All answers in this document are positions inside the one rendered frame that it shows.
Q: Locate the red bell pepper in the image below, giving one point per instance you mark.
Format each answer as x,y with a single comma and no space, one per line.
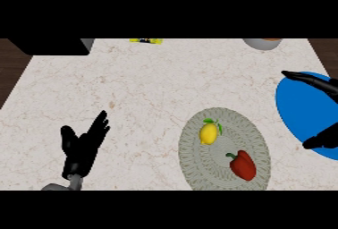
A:
244,167

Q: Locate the grey bowl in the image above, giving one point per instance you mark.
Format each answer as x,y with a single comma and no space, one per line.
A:
264,43

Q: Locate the yellow package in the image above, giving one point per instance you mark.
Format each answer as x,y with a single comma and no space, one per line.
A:
147,40

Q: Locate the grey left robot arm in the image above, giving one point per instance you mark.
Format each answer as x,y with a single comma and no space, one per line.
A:
70,184

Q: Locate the black appliance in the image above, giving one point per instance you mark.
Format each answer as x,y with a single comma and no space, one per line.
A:
51,46

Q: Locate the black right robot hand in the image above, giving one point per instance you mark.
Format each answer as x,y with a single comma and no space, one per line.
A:
324,86

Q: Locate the grey round woven placemat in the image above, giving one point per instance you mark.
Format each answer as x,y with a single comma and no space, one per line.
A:
208,161

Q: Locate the yellow lemon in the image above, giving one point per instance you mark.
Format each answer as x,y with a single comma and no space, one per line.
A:
209,133

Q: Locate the blue plate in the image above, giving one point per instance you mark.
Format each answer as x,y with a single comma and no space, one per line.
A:
308,113

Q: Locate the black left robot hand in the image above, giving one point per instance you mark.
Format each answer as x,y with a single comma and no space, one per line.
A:
82,149

